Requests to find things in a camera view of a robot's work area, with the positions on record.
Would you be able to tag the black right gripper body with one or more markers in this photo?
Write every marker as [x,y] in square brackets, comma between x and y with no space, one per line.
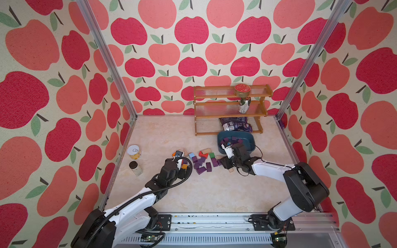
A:
[230,162]

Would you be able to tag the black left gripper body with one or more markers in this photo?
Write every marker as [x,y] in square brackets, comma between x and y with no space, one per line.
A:
[180,174]

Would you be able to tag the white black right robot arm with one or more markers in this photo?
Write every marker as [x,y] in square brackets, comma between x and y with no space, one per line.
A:
[305,187]

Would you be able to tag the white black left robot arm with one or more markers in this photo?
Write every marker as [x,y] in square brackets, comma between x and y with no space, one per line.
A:
[103,229]

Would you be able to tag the teal storage bin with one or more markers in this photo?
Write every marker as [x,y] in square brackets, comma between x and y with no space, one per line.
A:
[233,137]

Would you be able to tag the purple upright brick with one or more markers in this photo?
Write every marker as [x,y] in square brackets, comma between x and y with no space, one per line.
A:
[214,162]

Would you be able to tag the long purple brick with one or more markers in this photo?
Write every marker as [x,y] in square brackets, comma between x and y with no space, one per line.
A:
[201,170]

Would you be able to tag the purple brick centre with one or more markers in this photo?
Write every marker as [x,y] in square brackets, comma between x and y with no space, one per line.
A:
[209,167]

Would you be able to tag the tan short block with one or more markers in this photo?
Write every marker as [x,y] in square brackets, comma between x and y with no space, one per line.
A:
[206,151]

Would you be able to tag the purple snack bag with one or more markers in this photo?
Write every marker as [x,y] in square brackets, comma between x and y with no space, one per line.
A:
[235,124]

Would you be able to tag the glass jar black lid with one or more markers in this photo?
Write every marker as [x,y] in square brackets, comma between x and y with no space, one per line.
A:
[136,169]

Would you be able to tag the red block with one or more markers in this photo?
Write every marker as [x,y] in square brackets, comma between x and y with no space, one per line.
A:
[201,154]

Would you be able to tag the yellow peach tin can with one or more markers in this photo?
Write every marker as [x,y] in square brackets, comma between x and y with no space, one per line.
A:
[134,152]

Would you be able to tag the orange wooden shelf rack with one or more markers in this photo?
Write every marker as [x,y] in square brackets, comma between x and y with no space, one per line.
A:
[215,102]

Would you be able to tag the small green white bottle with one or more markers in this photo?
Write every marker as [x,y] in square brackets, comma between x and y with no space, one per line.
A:
[244,105]

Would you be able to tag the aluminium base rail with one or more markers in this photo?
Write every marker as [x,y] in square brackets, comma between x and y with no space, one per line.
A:
[233,230]

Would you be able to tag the aluminium right corner post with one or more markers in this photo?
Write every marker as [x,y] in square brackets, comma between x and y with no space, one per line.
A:
[337,13]

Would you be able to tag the aluminium corner post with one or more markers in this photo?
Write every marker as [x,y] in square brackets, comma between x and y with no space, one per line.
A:
[93,25]
[337,13]

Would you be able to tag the aluminium left corner post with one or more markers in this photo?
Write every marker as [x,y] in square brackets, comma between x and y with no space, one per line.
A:
[93,25]

